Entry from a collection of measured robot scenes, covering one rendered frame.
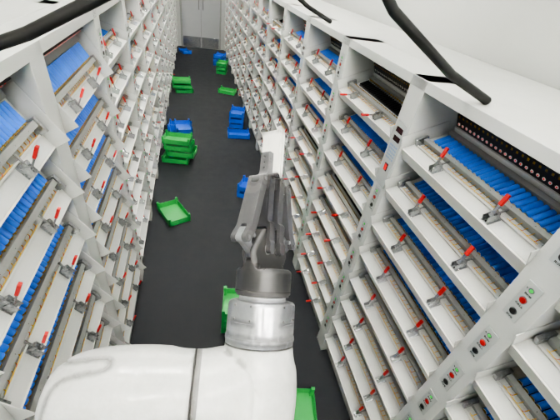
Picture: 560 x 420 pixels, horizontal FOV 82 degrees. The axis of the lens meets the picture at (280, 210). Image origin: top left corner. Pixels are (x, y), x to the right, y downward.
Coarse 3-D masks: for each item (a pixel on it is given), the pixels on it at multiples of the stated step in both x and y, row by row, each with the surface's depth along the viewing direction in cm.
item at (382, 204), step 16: (416, 80) 115; (416, 96) 115; (400, 112) 124; (416, 112) 115; (432, 112) 117; (448, 112) 118; (416, 128) 120; (400, 160) 127; (384, 192) 136; (368, 208) 149; (384, 208) 142; (368, 224) 149; (352, 240) 165; (368, 240) 153; (336, 288) 186; (336, 304) 187; (320, 336) 213
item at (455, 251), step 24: (408, 192) 130; (432, 192) 124; (408, 216) 121; (432, 216) 117; (456, 216) 113; (432, 240) 111; (456, 240) 107; (480, 240) 104; (456, 264) 102; (480, 264) 98; (504, 264) 96; (480, 288) 94; (504, 288) 90; (480, 312) 92
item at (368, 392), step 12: (336, 324) 190; (348, 324) 186; (348, 336) 182; (348, 348) 177; (348, 360) 174; (360, 360) 172; (360, 372) 168; (360, 384) 164; (372, 384) 162; (372, 396) 158; (372, 408) 155; (384, 408) 151
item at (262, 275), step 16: (256, 240) 42; (256, 256) 41; (272, 256) 44; (240, 272) 42; (256, 272) 40; (272, 272) 41; (288, 272) 42; (240, 288) 41; (256, 288) 40; (272, 288) 40; (288, 288) 42
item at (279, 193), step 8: (280, 184) 46; (280, 192) 46; (280, 200) 46; (280, 208) 46; (272, 216) 46; (280, 216) 46; (280, 224) 45; (280, 232) 45; (280, 240) 45; (280, 248) 44
